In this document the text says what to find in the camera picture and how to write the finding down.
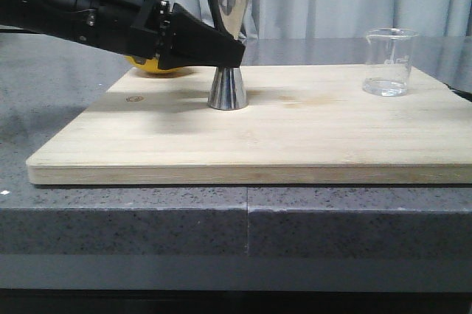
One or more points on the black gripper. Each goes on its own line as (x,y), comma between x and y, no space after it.
(147,28)

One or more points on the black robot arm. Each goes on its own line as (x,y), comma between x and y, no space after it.
(49,17)

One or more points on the yellow lemon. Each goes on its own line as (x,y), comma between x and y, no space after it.
(150,66)

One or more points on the light wooden cutting board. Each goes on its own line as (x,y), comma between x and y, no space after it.
(303,125)

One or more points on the silver steel jigger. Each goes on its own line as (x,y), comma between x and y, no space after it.
(227,92)

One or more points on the clear glass beaker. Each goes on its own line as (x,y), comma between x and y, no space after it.
(389,61)

